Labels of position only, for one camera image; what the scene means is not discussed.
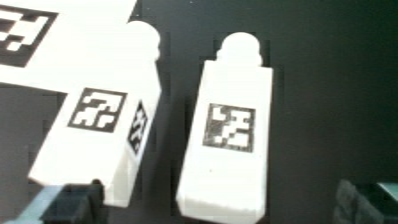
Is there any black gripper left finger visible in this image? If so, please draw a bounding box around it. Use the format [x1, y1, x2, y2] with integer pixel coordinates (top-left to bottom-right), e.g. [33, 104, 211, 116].
[10, 179, 108, 224]

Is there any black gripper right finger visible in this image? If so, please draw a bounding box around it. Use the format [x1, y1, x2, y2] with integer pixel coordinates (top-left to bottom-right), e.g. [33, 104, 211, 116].
[332, 180, 398, 224]

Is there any white leg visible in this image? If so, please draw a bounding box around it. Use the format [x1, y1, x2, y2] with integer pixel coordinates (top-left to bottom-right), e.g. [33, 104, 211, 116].
[176, 32, 273, 224]
[28, 21, 160, 207]

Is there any white marker sheet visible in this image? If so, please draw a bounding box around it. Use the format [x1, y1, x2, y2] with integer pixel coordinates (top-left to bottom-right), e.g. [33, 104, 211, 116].
[0, 0, 137, 92]

